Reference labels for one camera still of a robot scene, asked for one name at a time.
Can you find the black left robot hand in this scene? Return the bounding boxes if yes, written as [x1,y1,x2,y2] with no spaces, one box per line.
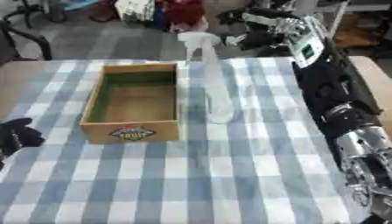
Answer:
[0,116,48,171]

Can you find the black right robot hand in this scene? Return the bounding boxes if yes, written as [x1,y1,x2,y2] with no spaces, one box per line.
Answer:
[215,7,304,51]

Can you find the clear plastic spray bottle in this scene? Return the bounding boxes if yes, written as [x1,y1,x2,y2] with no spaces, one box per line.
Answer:
[176,31,242,125]

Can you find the tan cardboard box green inside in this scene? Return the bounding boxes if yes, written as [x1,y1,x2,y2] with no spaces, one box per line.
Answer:
[78,62,184,145]

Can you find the red bag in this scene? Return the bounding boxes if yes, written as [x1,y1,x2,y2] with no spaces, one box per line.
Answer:
[160,0,210,33]

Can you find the white-legged table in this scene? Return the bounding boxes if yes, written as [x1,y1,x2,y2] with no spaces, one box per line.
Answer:
[311,0,392,39]

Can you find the black chair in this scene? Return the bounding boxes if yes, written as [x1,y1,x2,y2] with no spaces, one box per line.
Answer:
[0,0,55,67]

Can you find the white patterned bag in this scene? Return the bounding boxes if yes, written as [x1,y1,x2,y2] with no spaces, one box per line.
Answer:
[113,0,158,23]

